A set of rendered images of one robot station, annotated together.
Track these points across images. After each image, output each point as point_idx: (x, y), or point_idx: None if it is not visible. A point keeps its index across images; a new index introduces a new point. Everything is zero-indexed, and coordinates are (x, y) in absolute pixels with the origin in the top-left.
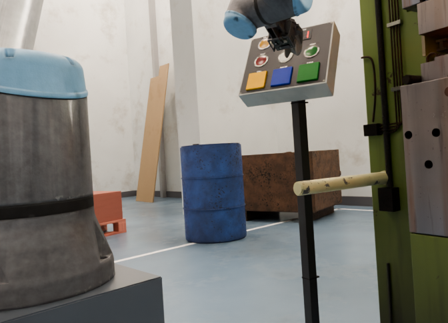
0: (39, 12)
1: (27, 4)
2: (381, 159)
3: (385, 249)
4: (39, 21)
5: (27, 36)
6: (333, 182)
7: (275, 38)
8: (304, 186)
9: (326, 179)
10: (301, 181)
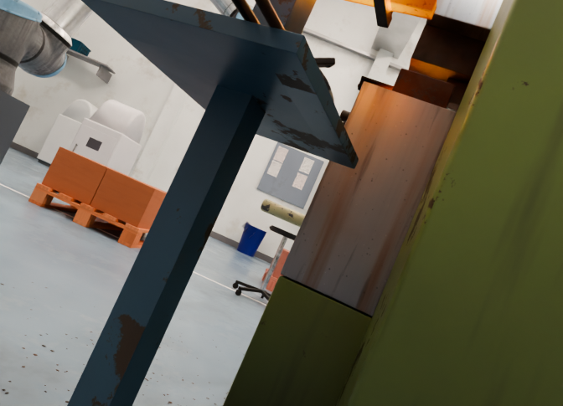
0: (83, 6)
1: None
2: None
3: None
4: (82, 10)
5: (67, 12)
6: (299, 217)
7: None
8: (265, 203)
9: (296, 212)
10: (268, 199)
